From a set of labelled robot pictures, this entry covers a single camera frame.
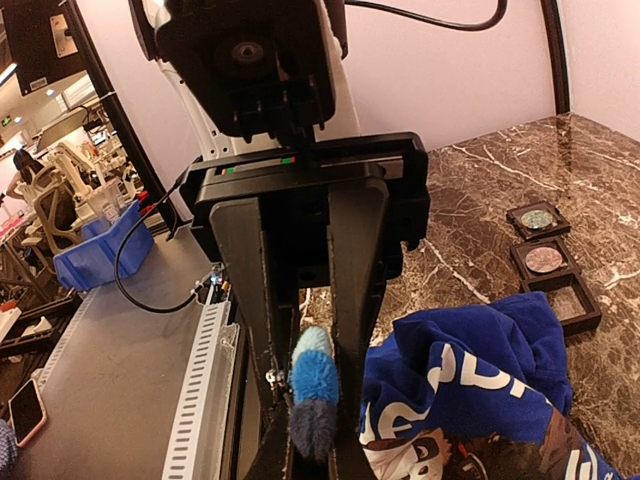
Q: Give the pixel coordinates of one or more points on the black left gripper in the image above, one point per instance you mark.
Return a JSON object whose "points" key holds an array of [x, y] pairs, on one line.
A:
{"points": [[253, 209]]}

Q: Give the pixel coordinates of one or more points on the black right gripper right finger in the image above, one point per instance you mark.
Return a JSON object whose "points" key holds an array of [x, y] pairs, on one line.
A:
{"points": [[347, 460]]}

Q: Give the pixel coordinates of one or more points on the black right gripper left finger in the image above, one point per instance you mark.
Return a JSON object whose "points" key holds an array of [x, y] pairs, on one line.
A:
{"points": [[274, 457]]}

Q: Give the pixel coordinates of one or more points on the rainbow flower plush brooch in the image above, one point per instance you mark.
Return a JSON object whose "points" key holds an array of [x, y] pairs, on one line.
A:
{"points": [[314, 380]]}

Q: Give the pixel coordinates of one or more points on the blue printed t-shirt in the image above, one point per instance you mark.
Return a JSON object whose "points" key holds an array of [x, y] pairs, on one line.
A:
{"points": [[475, 392]]}

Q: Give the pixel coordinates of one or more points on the green oval brooch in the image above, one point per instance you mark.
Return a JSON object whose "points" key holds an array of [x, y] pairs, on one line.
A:
{"points": [[537, 219]]}

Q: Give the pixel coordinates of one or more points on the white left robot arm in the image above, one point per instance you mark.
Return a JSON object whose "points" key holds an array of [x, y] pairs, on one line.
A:
{"points": [[345, 124]]}

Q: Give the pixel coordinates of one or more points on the blue plastic bin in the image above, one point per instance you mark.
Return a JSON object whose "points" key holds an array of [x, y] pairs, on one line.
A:
{"points": [[91, 263]]}

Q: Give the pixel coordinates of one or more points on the black display box far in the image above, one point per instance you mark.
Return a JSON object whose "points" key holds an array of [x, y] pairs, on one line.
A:
{"points": [[561, 225]]}

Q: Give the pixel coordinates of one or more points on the black display box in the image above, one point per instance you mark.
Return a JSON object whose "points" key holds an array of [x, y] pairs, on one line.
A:
{"points": [[561, 225], [570, 299], [518, 252]]}

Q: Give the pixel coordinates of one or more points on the smartphone pink case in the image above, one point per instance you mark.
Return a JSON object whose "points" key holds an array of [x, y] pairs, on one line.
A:
{"points": [[27, 412]]}

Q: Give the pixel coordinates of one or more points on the black display box middle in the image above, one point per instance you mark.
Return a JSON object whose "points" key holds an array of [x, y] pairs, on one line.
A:
{"points": [[518, 252]]}

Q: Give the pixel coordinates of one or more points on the black display box near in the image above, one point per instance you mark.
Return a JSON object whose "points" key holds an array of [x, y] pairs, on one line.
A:
{"points": [[570, 299]]}

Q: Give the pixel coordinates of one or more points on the black front aluminium rail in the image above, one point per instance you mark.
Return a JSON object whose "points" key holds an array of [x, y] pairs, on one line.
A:
{"points": [[243, 429]]}

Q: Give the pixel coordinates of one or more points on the white slotted cable duct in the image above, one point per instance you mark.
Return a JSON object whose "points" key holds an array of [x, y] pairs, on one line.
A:
{"points": [[196, 443]]}

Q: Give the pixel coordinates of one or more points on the left black frame post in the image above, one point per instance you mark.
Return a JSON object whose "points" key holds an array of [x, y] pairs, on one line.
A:
{"points": [[110, 100]]}

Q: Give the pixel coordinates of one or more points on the black frame post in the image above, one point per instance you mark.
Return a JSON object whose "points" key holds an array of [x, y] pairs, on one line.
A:
{"points": [[558, 59], [110, 100]]}

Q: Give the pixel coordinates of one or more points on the right black frame post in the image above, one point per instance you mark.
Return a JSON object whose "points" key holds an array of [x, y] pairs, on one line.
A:
{"points": [[558, 59]]}

